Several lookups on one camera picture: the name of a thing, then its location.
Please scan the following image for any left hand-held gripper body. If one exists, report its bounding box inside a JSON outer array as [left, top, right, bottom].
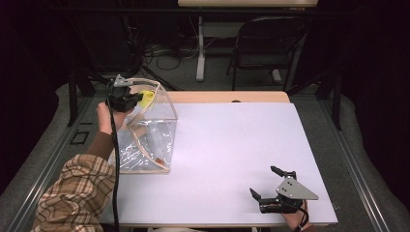
[[105, 73, 135, 113]]

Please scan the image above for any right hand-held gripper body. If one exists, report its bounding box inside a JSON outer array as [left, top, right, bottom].
[[259, 170, 320, 215]]

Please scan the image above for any yellow shuttlecock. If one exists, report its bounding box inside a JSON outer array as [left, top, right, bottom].
[[138, 89, 157, 109]]

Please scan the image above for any transparent bag with beige trim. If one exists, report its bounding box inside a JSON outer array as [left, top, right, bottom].
[[108, 77, 179, 175]]

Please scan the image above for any person's left hand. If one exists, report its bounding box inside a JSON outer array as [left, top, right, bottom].
[[96, 101, 135, 136]]

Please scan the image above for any person's right hand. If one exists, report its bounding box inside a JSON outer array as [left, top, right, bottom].
[[281, 200, 311, 232]]

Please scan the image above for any white table board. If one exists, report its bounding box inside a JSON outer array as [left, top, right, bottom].
[[96, 101, 339, 227]]

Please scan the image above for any light desk with white legs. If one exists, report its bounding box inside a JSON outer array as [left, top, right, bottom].
[[177, 0, 320, 83]]

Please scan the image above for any wooden table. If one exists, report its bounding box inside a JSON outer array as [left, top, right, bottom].
[[105, 90, 337, 229]]

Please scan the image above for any black folding chair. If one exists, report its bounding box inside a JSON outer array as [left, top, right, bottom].
[[225, 15, 309, 93]]

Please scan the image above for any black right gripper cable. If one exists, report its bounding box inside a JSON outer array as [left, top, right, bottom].
[[294, 199, 311, 232]]

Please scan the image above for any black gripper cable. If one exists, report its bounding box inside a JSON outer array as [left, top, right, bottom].
[[294, 199, 311, 232], [104, 81, 122, 232]]

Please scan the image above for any black stand post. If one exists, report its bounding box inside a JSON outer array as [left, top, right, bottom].
[[333, 72, 343, 131], [66, 68, 79, 128]]

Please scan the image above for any bundle of floor cables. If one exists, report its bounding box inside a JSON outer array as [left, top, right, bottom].
[[142, 41, 201, 73]]

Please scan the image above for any metal floor rail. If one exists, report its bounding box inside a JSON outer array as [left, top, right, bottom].
[[9, 96, 95, 232], [316, 96, 392, 232]]

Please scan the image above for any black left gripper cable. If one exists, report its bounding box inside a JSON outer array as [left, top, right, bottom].
[[104, 81, 122, 232]]

